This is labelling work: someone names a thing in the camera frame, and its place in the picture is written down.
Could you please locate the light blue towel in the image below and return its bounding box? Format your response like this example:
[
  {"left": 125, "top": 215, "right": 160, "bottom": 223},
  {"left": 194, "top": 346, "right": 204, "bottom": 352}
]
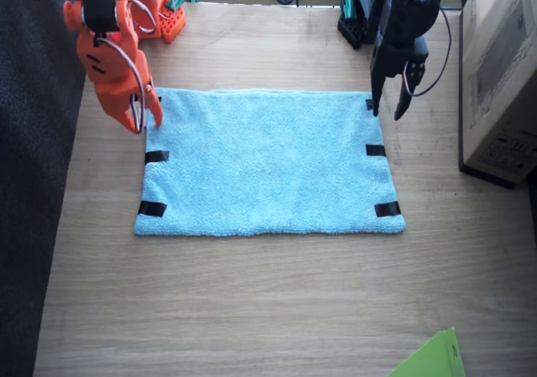
[{"left": 133, "top": 86, "right": 408, "bottom": 238}]

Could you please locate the brown cardboard box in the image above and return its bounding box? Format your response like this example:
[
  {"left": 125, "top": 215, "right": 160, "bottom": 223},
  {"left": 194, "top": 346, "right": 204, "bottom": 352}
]
[{"left": 458, "top": 0, "right": 537, "bottom": 190}]

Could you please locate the dark grey fabric sofa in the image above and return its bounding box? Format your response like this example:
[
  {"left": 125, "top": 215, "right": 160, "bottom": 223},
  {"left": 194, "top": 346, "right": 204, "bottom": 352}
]
[{"left": 0, "top": 0, "right": 87, "bottom": 377}]

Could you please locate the black arm servo wire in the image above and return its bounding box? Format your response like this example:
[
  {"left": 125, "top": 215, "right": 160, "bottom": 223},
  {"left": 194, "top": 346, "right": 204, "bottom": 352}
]
[{"left": 403, "top": 8, "right": 454, "bottom": 98}]

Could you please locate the orange arm servo wire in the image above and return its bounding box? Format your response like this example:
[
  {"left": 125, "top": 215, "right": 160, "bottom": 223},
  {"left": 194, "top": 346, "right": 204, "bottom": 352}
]
[{"left": 94, "top": 0, "right": 158, "bottom": 131}]

